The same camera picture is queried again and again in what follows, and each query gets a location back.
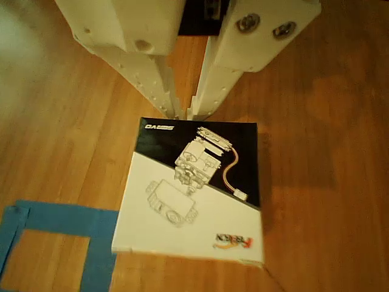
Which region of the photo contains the blue tape square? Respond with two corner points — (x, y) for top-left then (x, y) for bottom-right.
(0, 199), (120, 292)

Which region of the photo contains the black and white servo box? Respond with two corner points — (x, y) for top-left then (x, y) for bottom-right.
(111, 117), (266, 270)

